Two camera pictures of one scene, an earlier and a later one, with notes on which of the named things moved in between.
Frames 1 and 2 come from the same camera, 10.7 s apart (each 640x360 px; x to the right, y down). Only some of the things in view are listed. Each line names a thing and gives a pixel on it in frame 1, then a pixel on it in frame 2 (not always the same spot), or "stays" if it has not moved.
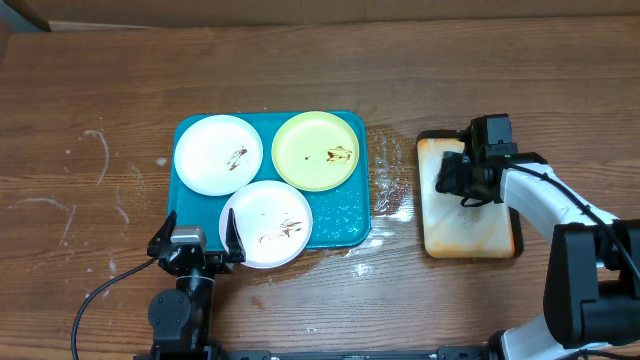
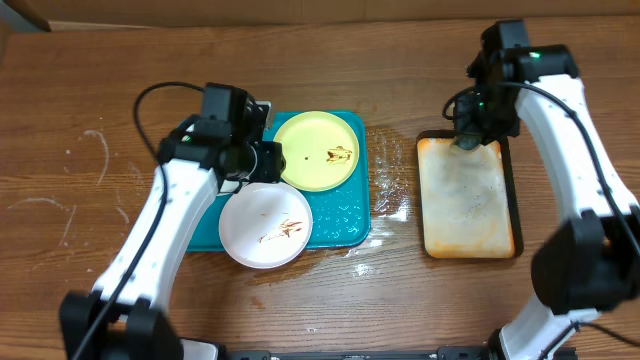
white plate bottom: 273,222 stays
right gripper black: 450,185 to 464,126
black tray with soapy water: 454,231 stays
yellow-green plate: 315,151 stays
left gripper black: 220,264 to 272,163
